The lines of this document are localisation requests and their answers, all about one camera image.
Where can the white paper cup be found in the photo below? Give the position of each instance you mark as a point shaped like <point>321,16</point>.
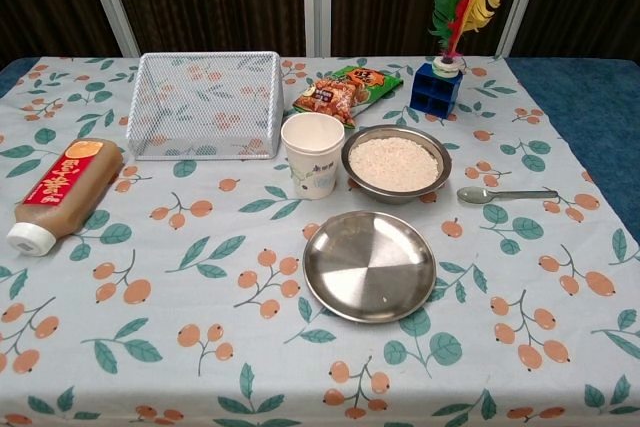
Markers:
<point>312,177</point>

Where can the metal bowl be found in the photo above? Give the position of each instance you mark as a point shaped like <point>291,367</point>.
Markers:
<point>395,197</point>

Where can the green orange snack bag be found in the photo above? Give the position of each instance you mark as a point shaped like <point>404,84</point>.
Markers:
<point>330,97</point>

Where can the round metal plate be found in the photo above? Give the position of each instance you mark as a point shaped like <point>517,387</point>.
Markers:
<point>370,267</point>

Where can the blue plastic block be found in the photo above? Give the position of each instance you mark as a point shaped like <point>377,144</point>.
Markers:
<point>432,92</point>

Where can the floral print tablecloth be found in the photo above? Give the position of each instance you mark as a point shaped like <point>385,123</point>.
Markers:
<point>200,297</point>

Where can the brown sauce bottle red label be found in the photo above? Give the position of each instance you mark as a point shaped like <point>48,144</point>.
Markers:
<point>65,187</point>

